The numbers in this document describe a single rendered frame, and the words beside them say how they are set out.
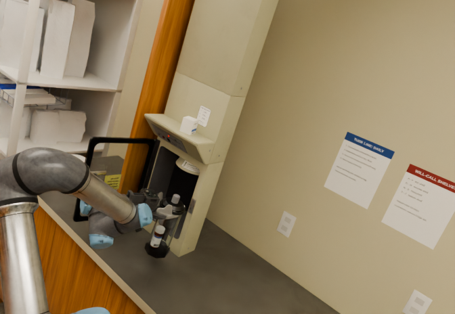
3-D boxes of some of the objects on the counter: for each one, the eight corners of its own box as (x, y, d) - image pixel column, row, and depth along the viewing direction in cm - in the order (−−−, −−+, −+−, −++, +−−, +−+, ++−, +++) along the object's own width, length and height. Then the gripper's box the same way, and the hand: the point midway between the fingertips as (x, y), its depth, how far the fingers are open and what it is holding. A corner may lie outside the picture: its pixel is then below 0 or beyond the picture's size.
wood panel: (179, 198, 216) (255, -50, 177) (182, 201, 214) (260, -49, 175) (109, 216, 176) (188, -99, 137) (113, 219, 174) (193, -98, 135)
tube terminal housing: (170, 210, 199) (210, 76, 178) (212, 242, 183) (263, 99, 161) (134, 220, 179) (175, 70, 158) (179, 257, 163) (231, 96, 141)
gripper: (135, 204, 126) (186, 206, 139) (122, 181, 138) (170, 185, 151) (128, 225, 128) (179, 224, 141) (116, 200, 140) (164, 202, 153)
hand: (170, 210), depth 146 cm, fingers closed on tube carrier, 9 cm apart
